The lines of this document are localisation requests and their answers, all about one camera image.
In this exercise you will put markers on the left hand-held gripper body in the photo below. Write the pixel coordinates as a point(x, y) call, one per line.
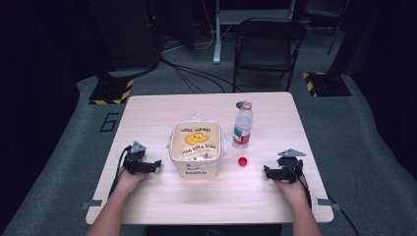
point(137, 156)

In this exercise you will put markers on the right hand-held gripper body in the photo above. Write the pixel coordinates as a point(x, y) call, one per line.
point(289, 165)

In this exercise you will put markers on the red bottle cap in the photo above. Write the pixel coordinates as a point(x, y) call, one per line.
point(243, 161)

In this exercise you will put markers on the white printed trash bin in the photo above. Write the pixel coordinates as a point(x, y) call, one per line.
point(196, 149)

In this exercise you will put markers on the clear plastic bottle red label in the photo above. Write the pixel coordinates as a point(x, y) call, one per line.
point(243, 126)

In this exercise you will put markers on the person's right hand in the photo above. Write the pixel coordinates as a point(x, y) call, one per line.
point(293, 192)

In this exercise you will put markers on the person's left hand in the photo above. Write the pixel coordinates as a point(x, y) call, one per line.
point(130, 182)

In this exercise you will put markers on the striped black stand base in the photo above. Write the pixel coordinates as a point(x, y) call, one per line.
point(113, 91)
point(327, 84)

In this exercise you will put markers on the black folding chair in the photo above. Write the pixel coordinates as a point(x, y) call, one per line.
point(267, 49)

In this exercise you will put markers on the black equipment cabinet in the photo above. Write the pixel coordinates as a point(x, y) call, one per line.
point(128, 32)

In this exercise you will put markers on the grey table bracket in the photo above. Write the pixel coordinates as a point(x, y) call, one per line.
point(327, 203)

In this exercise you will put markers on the white desk frame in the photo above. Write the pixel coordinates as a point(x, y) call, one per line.
point(217, 32)

